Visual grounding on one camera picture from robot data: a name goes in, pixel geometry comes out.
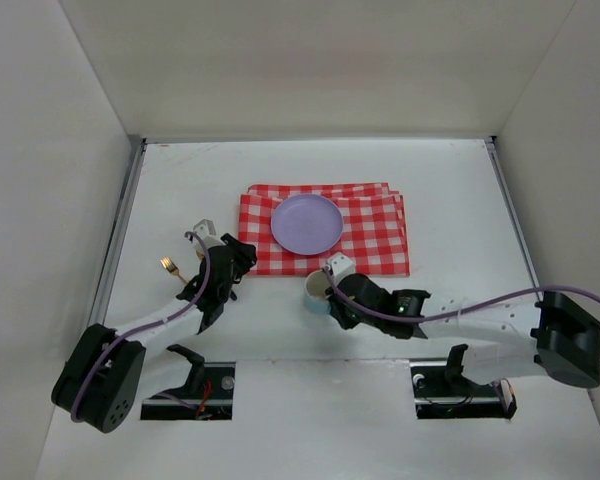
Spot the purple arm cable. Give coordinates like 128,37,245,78
69,230,211,424
323,267,600,364

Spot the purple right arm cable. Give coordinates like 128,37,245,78
323,267,600,364

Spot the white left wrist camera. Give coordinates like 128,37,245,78
193,219,221,249

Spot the red white checkered cloth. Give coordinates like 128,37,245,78
238,182,410,277

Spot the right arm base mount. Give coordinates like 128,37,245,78
410,344,518,420

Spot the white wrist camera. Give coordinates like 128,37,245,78
326,252,356,282
193,219,221,249

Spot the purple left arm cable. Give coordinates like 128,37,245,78
69,230,211,424

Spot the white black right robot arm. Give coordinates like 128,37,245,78
324,269,600,389

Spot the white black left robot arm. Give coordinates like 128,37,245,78
51,224,257,433

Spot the right aluminium table rail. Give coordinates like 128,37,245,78
484,136,540,287

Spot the blue white ceramic mug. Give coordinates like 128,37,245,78
303,270,331,315

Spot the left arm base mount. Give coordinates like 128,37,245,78
136,344,236,421

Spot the left aluminium table rail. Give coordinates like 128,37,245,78
81,135,147,329

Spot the lilac plastic plate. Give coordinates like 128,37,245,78
270,194,344,256

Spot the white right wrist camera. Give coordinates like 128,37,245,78
326,252,356,282

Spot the black handled gold fork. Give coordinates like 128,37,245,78
160,257,188,285

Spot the aluminium table rail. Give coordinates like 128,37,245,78
484,136,540,287
81,135,147,329

